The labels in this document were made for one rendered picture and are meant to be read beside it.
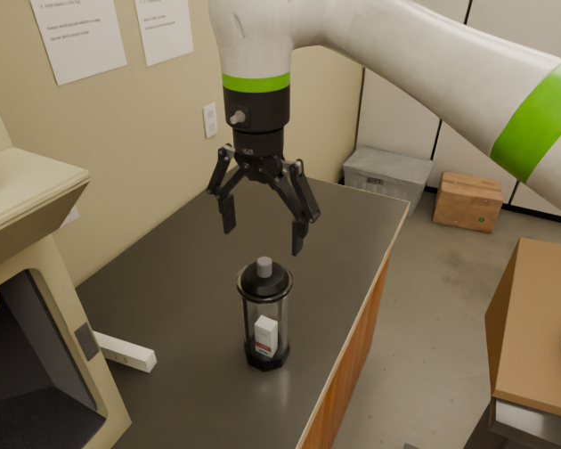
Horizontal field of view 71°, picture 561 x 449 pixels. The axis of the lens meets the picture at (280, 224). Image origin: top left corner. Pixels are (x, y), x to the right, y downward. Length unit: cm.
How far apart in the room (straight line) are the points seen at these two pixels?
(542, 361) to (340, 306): 43
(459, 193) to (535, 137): 256
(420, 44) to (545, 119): 15
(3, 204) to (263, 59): 31
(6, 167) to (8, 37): 57
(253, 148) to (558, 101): 35
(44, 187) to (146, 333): 65
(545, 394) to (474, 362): 131
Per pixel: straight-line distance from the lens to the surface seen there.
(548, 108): 43
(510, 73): 45
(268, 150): 56
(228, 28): 51
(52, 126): 106
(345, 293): 105
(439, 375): 215
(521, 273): 95
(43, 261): 57
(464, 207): 303
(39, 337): 74
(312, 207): 60
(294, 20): 52
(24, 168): 45
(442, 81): 47
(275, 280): 73
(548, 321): 96
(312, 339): 95
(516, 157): 45
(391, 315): 232
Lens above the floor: 168
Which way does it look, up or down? 36 degrees down
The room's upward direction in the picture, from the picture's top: straight up
